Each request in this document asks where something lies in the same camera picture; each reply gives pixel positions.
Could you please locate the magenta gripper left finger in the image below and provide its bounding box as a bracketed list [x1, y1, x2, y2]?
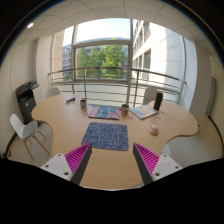
[42, 143, 92, 185]

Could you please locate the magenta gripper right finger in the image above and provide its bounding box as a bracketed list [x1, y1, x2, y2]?
[133, 143, 182, 185]

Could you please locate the white computer mouse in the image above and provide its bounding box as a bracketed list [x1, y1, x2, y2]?
[150, 125, 158, 135]

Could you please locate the blue patterned mouse pad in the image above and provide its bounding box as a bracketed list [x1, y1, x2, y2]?
[81, 122, 128, 151]

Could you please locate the open magazine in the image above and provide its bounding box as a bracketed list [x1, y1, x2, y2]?
[130, 105, 158, 119]

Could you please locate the white chair left front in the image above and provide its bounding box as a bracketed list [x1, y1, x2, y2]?
[10, 114, 49, 157]

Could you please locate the white chair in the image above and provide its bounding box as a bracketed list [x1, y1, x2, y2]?
[46, 87, 60, 98]
[143, 87, 157, 105]
[10, 114, 49, 157]

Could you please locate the red blue book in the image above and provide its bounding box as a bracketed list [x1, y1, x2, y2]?
[89, 106, 120, 120]

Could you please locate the dark mug centre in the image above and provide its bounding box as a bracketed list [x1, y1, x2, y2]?
[121, 104, 129, 115]

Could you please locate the patterned mug left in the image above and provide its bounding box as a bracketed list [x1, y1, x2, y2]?
[80, 99, 87, 110]

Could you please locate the black cylindrical bottle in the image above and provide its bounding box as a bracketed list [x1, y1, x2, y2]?
[153, 92, 163, 111]

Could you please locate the small blue box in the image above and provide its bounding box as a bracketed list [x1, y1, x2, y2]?
[66, 97, 75, 105]

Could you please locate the white chair far right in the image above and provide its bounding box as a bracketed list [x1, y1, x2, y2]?
[143, 87, 157, 105]

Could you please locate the white chair far left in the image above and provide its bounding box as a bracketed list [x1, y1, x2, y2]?
[46, 87, 60, 98]

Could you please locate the black printer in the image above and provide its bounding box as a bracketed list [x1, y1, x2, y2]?
[16, 81, 39, 124]

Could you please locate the metal window railing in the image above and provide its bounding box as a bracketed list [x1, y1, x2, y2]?
[48, 67, 186, 106]

